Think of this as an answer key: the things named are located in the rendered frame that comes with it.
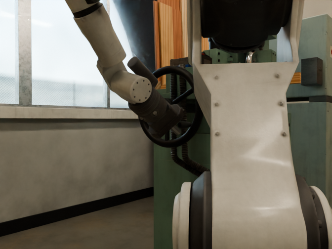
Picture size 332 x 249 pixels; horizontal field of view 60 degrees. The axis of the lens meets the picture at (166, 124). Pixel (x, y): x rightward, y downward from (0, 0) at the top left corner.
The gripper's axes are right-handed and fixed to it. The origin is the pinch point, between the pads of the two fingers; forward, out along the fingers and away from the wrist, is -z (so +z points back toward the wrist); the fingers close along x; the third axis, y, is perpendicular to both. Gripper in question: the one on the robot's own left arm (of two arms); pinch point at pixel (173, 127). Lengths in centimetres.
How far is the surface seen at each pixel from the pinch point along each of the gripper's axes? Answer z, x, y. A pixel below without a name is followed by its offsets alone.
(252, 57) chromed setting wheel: -30, 44, 29
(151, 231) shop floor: -102, -67, 40
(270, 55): -33, 50, 26
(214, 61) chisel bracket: -17.9, 29.4, 31.1
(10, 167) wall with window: -27, -107, 102
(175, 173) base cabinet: -31.8, -15.0, 10.5
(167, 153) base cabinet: -28.0, -12.3, 18.4
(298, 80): -27, 45, 1
